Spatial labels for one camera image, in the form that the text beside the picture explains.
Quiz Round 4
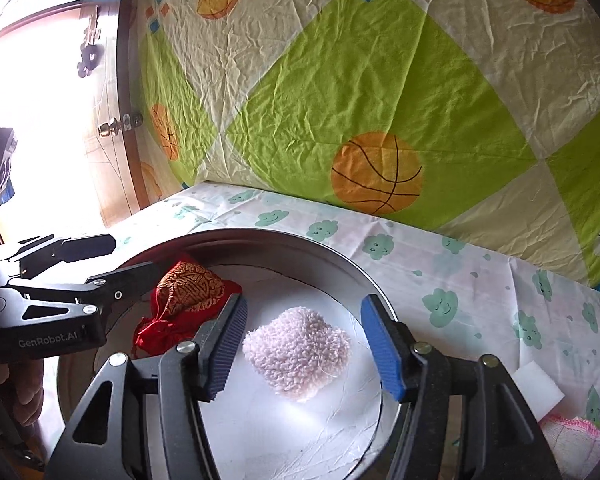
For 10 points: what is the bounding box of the round metal tin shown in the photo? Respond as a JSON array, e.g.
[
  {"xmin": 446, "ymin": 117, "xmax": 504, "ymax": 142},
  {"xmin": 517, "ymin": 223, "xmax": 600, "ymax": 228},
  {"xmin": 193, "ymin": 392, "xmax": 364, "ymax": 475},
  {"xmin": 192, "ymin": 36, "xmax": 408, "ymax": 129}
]
[{"xmin": 55, "ymin": 228, "xmax": 406, "ymax": 480}]

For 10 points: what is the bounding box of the white sponge block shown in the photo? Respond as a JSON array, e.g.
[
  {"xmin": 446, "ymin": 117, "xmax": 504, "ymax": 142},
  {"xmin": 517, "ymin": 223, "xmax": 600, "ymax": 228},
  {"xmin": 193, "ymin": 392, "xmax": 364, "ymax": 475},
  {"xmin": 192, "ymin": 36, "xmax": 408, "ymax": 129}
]
[{"xmin": 510, "ymin": 364, "xmax": 566, "ymax": 421}]

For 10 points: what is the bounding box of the dark hanging door ornament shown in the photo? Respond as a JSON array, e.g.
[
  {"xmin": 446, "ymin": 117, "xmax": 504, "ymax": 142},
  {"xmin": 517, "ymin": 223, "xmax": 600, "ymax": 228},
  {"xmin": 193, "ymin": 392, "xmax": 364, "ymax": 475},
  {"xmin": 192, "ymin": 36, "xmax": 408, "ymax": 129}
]
[{"xmin": 77, "ymin": 10, "xmax": 104, "ymax": 79}]

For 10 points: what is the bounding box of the pink fluffy cloth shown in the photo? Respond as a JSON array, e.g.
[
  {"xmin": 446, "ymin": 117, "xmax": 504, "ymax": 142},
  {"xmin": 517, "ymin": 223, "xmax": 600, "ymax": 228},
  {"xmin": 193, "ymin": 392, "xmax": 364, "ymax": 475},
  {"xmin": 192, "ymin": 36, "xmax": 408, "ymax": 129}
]
[{"xmin": 242, "ymin": 306, "xmax": 352, "ymax": 403}]

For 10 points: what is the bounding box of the cloud printed tablecloth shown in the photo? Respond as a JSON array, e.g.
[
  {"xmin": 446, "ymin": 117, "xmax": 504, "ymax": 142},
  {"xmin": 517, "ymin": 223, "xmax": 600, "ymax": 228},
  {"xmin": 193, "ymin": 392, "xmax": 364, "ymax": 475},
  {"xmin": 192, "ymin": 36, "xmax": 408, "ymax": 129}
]
[{"xmin": 105, "ymin": 180, "xmax": 600, "ymax": 461}]

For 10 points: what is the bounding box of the wooden door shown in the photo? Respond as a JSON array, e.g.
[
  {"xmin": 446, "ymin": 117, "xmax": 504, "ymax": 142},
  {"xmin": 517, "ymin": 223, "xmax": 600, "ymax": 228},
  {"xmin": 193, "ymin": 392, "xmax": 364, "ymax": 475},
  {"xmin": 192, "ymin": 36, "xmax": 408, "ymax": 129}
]
[{"xmin": 0, "ymin": 0, "xmax": 151, "ymax": 231}]

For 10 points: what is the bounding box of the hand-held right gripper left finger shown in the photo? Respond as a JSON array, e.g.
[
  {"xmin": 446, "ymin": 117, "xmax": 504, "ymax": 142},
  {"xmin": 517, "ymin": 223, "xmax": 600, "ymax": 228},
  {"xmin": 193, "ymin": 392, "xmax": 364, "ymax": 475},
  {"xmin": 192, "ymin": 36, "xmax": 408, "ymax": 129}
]
[{"xmin": 45, "ymin": 292, "xmax": 251, "ymax": 480}]

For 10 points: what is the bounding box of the white paper tin liner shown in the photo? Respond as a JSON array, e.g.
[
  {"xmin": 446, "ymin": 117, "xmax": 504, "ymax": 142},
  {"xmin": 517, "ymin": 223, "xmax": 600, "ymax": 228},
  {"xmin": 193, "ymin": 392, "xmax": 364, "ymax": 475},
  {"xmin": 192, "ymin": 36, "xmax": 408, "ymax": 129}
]
[{"xmin": 190, "ymin": 277, "xmax": 383, "ymax": 480}]

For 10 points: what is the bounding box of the basketball printed bedsheet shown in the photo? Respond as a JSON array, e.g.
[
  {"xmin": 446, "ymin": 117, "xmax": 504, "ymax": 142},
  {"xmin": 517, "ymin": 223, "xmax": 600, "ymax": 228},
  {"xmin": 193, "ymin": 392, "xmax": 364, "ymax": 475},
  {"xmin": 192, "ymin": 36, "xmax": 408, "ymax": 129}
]
[{"xmin": 135, "ymin": 0, "xmax": 600, "ymax": 293}]

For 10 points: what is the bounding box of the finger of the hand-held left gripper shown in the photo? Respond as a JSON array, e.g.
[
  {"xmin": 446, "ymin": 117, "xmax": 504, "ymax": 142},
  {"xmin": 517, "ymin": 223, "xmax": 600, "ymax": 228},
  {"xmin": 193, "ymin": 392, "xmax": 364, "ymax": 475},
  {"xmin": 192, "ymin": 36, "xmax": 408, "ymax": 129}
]
[
  {"xmin": 0, "ymin": 232, "xmax": 117, "ymax": 279},
  {"xmin": 0, "ymin": 261, "xmax": 168, "ymax": 332}
]

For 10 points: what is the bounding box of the white cloth with pink edge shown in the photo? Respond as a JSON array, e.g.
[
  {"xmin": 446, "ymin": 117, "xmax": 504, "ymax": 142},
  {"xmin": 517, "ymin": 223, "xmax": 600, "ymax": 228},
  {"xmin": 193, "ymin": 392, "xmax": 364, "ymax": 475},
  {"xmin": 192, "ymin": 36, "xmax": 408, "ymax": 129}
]
[{"xmin": 537, "ymin": 412, "xmax": 600, "ymax": 480}]

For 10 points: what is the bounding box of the metal door knob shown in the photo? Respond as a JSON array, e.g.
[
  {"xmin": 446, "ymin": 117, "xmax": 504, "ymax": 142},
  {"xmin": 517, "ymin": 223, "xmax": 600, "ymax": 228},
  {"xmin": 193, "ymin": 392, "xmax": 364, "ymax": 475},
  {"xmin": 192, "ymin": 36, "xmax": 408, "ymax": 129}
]
[{"xmin": 97, "ymin": 116, "xmax": 123, "ymax": 139}]

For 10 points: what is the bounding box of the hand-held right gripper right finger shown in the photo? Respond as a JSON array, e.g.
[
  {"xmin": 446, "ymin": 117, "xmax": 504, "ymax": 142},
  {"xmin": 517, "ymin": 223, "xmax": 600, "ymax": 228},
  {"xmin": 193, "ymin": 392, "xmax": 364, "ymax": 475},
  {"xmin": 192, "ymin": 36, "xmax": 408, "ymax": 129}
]
[{"xmin": 360, "ymin": 294, "xmax": 563, "ymax": 480}]

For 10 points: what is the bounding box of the person's left hand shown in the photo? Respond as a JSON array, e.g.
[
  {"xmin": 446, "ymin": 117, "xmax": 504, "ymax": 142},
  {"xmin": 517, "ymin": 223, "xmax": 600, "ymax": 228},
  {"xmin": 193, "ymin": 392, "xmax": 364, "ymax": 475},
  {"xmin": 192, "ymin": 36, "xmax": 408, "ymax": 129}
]
[{"xmin": 0, "ymin": 359, "xmax": 46, "ymax": 428}]

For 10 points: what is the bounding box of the red gold embroidered pouch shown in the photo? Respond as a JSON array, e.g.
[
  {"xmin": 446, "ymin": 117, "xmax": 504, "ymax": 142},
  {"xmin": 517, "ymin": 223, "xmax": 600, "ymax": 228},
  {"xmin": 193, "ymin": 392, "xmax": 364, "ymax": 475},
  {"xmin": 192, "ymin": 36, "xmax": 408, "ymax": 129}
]
[{"xmin": 132, "ymin": 255, "xmax": 243, "ymax": 361}]

